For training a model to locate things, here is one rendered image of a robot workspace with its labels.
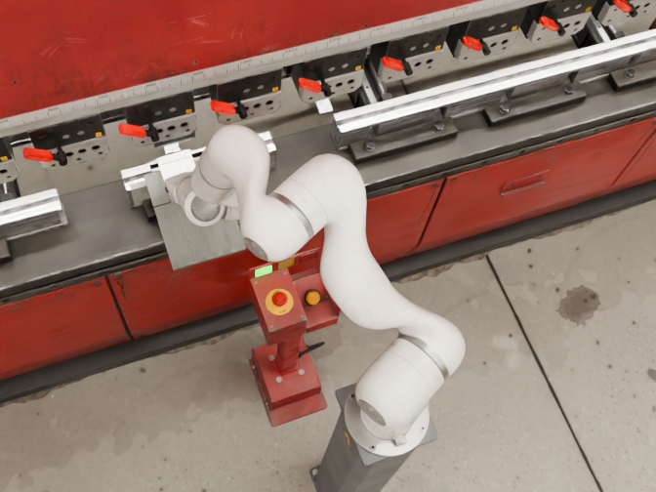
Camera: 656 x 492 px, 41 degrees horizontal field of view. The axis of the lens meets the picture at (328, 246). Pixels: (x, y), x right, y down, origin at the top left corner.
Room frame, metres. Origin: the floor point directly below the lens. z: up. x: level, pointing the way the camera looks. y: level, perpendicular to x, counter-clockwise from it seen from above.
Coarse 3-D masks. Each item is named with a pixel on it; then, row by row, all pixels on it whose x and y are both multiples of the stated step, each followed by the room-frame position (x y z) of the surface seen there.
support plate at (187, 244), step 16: (144, 176) 0.98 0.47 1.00; (160, 176) 0.99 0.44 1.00; (160, 192) 0.94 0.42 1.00; (160, 208) 0.90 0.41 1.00; (176, 208) 0.91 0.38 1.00; (160, 224) 0.86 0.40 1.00; (176, 224) 0.87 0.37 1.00; (192, 224) 0.88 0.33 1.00; (224, 224) 0.89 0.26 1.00; (176, 240) 0.83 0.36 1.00; (192, 240) 0.83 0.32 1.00; (208, 240) 0.84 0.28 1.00; (224, 240) 0.85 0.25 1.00; (240, 240) 0.86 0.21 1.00; (176, 256) 0.79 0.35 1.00; (192, 256) 0.79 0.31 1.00; (208, 256) 0.80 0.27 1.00
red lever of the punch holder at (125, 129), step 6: (120, 126) 0.92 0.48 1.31; (126, 126) 0.93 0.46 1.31; (132, 126) 0.94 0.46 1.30; (138, 126) 0.95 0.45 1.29; (150, 126) 0.97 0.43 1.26; (120, 132) 0.91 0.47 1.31; (126, 132) 0.92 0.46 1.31; (132, 132) 0.92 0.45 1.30; (138, 132) 0.93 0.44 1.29; (144, 132) 0.94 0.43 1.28; (150, 132) 0.95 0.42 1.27; (156, 132) 0.96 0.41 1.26; (150, 138) 0.94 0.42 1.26; (156, 138) 0.94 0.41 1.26
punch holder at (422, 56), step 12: (408, 36) 1.28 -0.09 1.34; (420, 36) 1.29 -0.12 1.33; (432, 36) 1.31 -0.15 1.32; (444, 36) 1.32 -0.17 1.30; (372, 48) 1.32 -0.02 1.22; (384, 48) 1.26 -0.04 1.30; (396, 48) 1.26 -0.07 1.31; (408, 48) 1.28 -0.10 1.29; (420, 48) 1.29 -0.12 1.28; (432, 48) 1.31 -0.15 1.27; (372, 60) 1.31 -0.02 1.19; (408, 60) 1.28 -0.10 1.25; (420, 60) 1.30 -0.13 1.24; (432, 60) 1.31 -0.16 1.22; (384, 72) 1.25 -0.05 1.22; (396, 72) 1.27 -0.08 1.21; (420, 72) 1.30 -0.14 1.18
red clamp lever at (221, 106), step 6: (210, 102) 1.02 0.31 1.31; (216, 102) 1.03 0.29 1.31; (222, 102) 1.03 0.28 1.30; (240, 102) 1.07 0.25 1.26; (216, 108) 1.01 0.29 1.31; (222, 108) 1.02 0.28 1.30; (228, 108) 1.03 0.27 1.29; (234, 108) 1.04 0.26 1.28; (240, 108) 1.05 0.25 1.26; (240, 114) 1.04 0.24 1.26; (246, 114) 1.04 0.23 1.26
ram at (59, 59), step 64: (0, 0) 0.88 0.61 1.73; (64, 0) 0.93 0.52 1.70; (128, 0) 0.98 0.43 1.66; (192, 0) 1.04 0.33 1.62; (256, 0) 1.10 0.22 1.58; (320, 0) 1.17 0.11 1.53; (384, 0) 1.24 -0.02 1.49; (448, 0) 1.32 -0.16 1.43; (0, 64) 0.86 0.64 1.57; (64, 64) 0.91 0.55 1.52; (128, 64) 0.97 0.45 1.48; (192, 64) 1.03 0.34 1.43
